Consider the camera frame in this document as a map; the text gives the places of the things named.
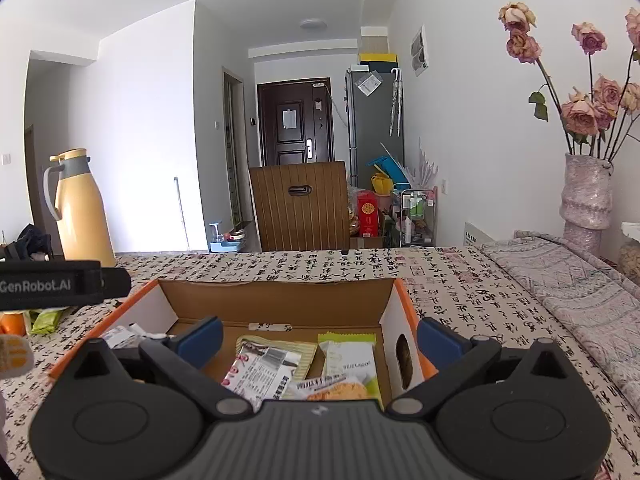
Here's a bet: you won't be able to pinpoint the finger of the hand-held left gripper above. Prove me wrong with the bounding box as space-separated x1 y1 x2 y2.
101 267 132 304

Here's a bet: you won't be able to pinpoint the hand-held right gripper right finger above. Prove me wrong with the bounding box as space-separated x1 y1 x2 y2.
387 316 592 421

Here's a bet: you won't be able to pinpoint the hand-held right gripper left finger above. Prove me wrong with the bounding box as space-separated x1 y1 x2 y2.
50 315 254 422

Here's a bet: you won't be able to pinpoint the orange cardboard box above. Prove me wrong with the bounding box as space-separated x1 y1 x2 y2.
47 277 438 405

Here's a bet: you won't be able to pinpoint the green white snack packet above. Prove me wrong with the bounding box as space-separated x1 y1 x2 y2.
317 332 379 407

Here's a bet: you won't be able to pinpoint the black bag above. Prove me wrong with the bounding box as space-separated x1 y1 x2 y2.
0 224 53 263

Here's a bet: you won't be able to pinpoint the silver snack packet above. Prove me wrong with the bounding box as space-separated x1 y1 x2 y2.
102 325 168 350
221 340 302 412

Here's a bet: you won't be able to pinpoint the orange tangerine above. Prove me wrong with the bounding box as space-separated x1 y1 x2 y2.
0 311 26 336

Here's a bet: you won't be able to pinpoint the yellow thermos jug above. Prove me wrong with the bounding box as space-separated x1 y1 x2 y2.
43 148 117 268

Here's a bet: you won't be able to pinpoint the blue toy set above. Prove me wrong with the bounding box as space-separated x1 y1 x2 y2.
209 221 246 253

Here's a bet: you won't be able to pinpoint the orange cookie packet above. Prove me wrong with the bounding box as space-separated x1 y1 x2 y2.
281 375 382 404

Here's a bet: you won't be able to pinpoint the white heater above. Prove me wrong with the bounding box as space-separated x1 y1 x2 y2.
464 222 516 247

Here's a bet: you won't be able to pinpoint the grey patterned table runner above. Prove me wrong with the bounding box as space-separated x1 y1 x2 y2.
480 232 640 406

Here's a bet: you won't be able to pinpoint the red gift box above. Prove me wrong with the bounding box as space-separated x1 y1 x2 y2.
357 191 383 237

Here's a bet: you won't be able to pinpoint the wooden chair back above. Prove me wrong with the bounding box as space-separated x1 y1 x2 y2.
248 161 351 254

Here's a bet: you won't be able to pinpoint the white feathery plume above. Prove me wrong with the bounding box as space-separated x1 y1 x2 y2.
407 140 439 191

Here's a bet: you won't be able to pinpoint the blue bag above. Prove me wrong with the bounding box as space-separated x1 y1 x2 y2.
365 142 408 183

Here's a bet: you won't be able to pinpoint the pink textured vase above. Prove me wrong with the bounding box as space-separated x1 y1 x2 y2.
559 153 615 259

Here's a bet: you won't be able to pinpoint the grey fridge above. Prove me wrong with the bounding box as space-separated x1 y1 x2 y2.
345 67 405 192

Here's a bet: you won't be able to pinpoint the dark brown door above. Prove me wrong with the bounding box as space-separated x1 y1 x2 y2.
257 80 333 167

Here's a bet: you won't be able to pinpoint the folded clear umbrella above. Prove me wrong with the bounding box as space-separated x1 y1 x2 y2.
389 67 404 137

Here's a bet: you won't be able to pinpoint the dried pink roses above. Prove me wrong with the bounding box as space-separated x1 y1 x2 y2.
497 2 640 161

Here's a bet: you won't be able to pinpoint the wire rack trolley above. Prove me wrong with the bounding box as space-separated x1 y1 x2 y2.
400 187 438 248

